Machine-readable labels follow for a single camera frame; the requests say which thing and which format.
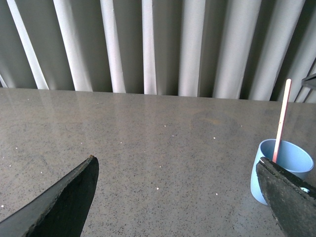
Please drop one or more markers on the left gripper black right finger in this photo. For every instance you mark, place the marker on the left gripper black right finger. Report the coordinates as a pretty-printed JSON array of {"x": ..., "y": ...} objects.
[{"x": 291, "y": 199}]

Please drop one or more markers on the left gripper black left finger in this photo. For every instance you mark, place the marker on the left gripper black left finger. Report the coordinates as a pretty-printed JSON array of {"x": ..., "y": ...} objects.
[{"x": 61, "y": 210}]

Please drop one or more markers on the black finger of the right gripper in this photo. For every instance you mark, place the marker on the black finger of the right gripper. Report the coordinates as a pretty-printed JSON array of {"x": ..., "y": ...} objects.
[{"x": 309, "y": 81}]

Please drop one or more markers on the blue plastic cup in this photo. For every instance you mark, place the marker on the blue plastic cup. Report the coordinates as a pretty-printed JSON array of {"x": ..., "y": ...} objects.
[{"x": 290, "y": 156}]

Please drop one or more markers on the grey pleated curtain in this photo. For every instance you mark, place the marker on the grey pleated curtain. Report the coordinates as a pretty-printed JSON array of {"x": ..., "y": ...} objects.
[{"x": 234, "y": 49}]

